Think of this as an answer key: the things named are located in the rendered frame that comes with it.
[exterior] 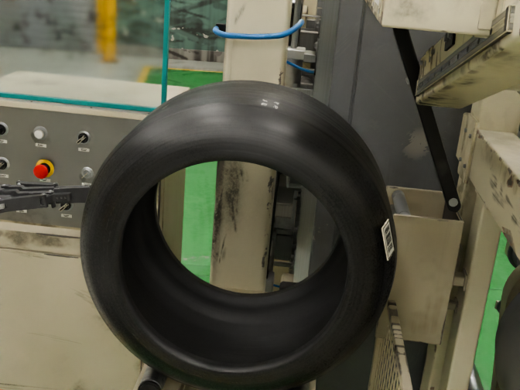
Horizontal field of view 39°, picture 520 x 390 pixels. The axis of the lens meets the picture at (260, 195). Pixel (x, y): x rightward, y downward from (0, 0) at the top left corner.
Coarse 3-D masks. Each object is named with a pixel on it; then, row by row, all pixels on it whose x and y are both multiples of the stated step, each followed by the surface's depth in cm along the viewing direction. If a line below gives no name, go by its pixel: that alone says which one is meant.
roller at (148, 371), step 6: (150, 372) 140; (156, 372) 140; (144, 378) 138; (150, 378) 138; (156, 378) 138; (162, 378) 140; (144, 384) 137; (150, 384) 137; (156, 384) 137; (162, 384) 139
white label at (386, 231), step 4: (388, 220) 124; (384, 224) 122; (388, 224) 124; (384, 228) 122; (388, 228) 124; (384, 232) 121; (388, 232) 124; (384, 236) 121; (388, 236) 123; (384, 240) 122; (388, 240) 123; (392, 240) 125; (384, 244) 122; (388, 244) 123; (392, 244) 125; (388, 248) 123; (392, 248) 125; (388, 252) 123; (392, 252) 125; (388, 256) 123
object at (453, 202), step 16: (400, 32) 141; (400, 48) 142; (416, 64) 143; (416, 80) 144; (432, 112) 146; (432, 128) 147; (432, 144) 148; (448, 176) 150; (448, 192) 151; (448, 208) 152
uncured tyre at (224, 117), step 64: (192, 128) 119; (256, 128) 118; (320, 128) 121; (128, 192) 123; (320, 192) 120; (384, 192) 126; (128, 256) 153; (384, 256) 125; (128, 320) 131; (192, 320) 157; (256, 320) 159; (320, 320) 153; (192, 384) 135; (256, 384) 133
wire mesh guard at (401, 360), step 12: (396, 312) 155; (396, 324) 149; (396, 336) 145; (384, 348) 164; (396, 348) 141; (372, 360) 175; (396, 360) 138; (372, 372) 175; (384, 372) 159; (396, 372) 142; (408, 372) 133; (372, 384) 176; (384, 384) 157; (396, 384) 139; (408, 384) 129
